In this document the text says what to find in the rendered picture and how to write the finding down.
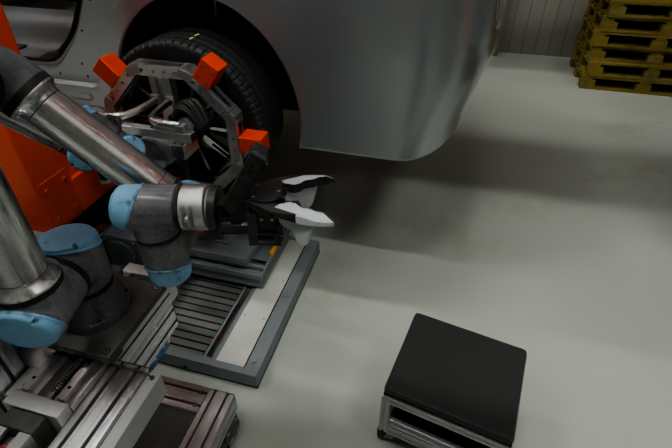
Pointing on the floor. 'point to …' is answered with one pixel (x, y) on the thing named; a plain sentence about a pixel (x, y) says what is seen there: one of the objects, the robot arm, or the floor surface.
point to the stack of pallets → (626, 39)
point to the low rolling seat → (452, 388)
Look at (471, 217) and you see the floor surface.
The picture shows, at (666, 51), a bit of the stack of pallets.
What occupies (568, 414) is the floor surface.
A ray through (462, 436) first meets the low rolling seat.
